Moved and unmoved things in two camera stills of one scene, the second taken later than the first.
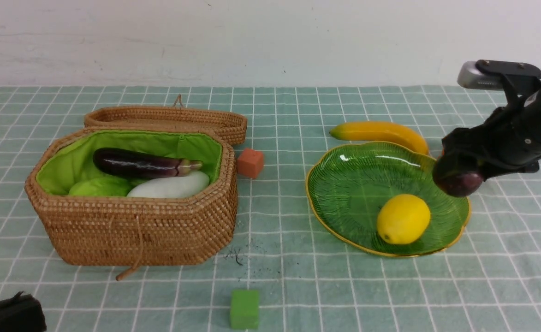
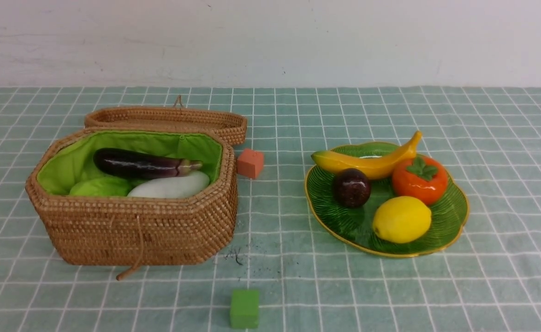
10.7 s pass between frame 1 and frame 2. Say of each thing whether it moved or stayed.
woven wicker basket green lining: stayed
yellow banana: moved
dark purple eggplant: stayed
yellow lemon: stayed
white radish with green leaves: stayed
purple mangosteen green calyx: moved
